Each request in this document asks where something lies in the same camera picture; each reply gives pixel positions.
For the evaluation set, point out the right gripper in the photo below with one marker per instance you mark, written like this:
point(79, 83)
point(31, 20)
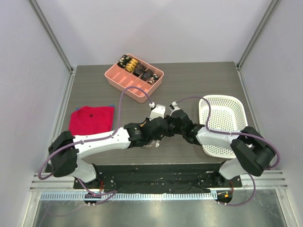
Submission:
point(176, 124)

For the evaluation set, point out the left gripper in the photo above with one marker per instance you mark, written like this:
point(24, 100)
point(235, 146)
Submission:
point(159, 138)

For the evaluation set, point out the clear zip top bag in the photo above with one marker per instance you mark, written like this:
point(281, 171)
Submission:
point(153, 144)

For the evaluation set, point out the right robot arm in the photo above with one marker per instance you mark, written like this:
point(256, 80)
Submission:
point(253, 153)

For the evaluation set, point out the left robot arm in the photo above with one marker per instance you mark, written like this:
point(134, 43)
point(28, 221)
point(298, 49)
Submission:
point(67, 151)

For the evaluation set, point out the white perforated basket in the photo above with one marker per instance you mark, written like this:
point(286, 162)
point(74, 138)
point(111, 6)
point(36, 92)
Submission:
point(220, 113)

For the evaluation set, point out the black spotted sock roll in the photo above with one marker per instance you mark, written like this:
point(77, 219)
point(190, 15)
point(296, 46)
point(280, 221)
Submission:
point(153, 79)

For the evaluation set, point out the dark brown sock roll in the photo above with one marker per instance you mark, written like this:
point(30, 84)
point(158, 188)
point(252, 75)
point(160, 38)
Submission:
point(139, 69)

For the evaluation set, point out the pink divided tray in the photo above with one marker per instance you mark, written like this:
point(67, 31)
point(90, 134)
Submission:
point(121, 79)

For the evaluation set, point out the yellow black sock roll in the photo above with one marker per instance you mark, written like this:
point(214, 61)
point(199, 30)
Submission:
point(131, 65)

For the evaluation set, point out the red folded cloth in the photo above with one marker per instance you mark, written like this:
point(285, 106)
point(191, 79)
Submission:
point(91, 120)

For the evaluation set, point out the black floral sock roll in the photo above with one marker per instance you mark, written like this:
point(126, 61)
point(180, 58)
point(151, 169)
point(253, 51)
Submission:
point(123, 61)

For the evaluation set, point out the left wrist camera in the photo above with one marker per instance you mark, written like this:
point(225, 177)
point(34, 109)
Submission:
point(156, 111)

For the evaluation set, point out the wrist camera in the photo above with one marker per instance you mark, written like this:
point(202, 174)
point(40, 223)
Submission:
point(156, 111)
point(173, 107)

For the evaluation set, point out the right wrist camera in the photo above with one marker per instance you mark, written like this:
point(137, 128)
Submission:
point(173, 107)

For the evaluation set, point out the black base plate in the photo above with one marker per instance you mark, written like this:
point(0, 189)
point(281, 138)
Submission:
point(161, 178)

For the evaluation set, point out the left aluminium frame post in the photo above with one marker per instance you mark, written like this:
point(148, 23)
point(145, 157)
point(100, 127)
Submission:
point(42, 19)

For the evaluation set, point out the aluminium frame post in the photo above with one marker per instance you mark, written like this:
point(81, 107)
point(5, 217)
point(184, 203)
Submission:
point(42, 19)
point(258, 31)

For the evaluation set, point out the white slotted cable duct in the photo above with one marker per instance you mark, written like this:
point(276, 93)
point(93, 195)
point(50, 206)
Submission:
point(74, 196)

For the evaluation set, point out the right aluminium frame post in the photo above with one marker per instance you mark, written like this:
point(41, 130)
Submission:
point(258, 31)

